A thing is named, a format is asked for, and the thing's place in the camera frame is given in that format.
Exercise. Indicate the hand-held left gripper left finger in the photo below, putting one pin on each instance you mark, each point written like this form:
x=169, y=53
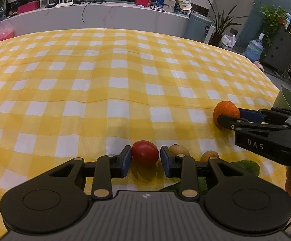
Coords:
x=126, y=160

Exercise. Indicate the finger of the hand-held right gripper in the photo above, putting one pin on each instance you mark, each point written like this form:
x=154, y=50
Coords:
x=228, y=123
x=251, y=115

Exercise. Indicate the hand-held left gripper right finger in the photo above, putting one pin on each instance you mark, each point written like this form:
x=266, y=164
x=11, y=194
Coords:
x=165, y=160

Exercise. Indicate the orange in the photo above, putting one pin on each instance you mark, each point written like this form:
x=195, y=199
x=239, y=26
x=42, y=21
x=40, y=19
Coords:
x=226, y=108

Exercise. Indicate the red cherry tomato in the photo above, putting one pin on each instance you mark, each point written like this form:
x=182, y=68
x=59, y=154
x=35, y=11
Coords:
x=145, y=153

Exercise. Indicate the green colander bowl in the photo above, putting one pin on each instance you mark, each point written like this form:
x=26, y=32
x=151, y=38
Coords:
x=282, y=100

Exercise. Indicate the brown longan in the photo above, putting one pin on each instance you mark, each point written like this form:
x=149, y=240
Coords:
x=178, y=149
x=207, y=155

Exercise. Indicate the green cucumber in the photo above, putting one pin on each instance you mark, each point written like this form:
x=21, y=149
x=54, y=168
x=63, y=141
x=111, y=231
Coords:
x=248, y=167

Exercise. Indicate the pink space heater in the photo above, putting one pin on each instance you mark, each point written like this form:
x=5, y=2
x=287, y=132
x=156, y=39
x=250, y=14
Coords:
x=259, y=66

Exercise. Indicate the blue water jug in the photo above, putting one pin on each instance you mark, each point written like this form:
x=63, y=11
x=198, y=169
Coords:
x=253, y=49

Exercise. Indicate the grey dresser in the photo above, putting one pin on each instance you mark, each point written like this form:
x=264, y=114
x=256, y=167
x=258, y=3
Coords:
x=281, y=51

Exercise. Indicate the white plastic bag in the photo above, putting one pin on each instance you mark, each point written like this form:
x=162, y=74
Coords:
x=228, y=42

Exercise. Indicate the yellow checkered tablecloth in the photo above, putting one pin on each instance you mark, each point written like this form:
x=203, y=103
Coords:
x=85, y=80

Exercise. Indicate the long-leaf potted plant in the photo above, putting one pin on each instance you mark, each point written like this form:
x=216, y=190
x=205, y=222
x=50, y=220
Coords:
x=220, y=22

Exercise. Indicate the leafy pothos plant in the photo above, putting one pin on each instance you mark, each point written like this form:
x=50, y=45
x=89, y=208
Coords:
x=273, y=20

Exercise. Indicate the white television console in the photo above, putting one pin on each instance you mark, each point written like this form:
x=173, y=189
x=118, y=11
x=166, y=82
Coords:
x=110, y=16

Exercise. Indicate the red box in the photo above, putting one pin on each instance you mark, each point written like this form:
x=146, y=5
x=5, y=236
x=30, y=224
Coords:
x=141, y=0

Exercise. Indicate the small white clock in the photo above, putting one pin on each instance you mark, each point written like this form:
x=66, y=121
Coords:
x=44, y=3

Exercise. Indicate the pink storage box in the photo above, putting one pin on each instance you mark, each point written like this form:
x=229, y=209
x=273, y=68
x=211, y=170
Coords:
x=28, y=6

